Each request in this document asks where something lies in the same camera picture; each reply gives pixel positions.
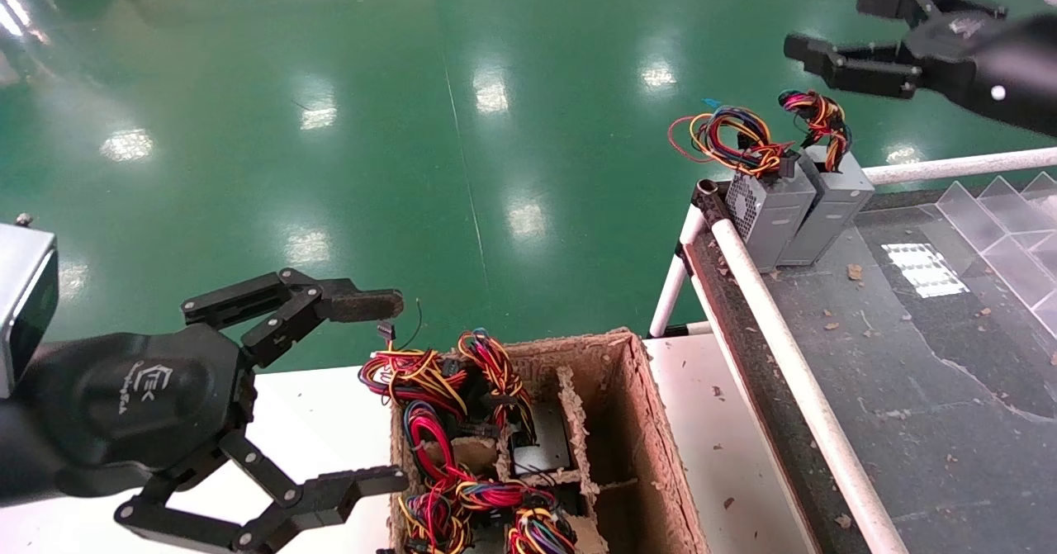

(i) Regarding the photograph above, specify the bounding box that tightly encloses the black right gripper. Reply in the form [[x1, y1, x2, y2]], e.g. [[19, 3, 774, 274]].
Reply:
[[784, 0, 1033, 125]]

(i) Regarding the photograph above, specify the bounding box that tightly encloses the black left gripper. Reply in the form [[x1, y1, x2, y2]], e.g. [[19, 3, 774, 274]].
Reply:
[[17, 269, 410, 553]]

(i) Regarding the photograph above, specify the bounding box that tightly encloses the grey power supply with wires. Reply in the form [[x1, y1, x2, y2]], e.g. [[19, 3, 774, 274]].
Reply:
[[667, 107, 818, 274], [776, 89, 876, 268], [457, 329, 576, 479]]

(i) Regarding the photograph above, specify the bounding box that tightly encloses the clear acrylic divider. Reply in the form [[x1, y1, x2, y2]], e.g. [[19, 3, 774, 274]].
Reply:
[[937, 173, 1057, 340]]

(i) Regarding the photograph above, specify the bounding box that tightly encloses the brown pulp divider box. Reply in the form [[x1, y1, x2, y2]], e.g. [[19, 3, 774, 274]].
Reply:
[[388, 329, 711, 554]]

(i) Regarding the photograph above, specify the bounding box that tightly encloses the dark conveyor belt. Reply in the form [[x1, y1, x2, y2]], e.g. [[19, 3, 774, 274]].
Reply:
[[682, 193, 1057, 554]]

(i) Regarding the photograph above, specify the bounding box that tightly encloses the white conveyor edge pipe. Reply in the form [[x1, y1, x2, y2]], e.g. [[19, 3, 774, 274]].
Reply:
[[710, 217, 909, 554]]

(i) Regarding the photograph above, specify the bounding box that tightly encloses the yellow red wire bundle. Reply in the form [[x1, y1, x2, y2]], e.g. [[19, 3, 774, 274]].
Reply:
[[358, 348, 470, 416]]

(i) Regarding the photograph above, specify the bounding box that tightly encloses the red blue wire bundle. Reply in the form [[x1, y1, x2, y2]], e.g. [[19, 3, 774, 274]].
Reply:
[[403, 401, 465, 482]]

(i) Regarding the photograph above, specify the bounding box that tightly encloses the long white frame pipe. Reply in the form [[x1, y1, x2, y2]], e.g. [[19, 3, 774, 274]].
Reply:
[[863, 148, 1057, 188]]

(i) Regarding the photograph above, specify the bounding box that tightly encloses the multicoloured wire bundle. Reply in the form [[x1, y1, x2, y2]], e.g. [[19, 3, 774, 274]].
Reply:
[[506, 509, 579, 554], [398, 492, 473, 554], [454, 476, 559, 515]]

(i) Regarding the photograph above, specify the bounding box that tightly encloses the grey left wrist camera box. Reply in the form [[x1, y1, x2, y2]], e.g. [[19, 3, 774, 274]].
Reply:
[[0, 224, 60, 398]]

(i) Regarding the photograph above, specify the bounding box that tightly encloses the white frame leg pipe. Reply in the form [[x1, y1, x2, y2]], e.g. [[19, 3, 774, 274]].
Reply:
[[650, 206, 708, 339]]

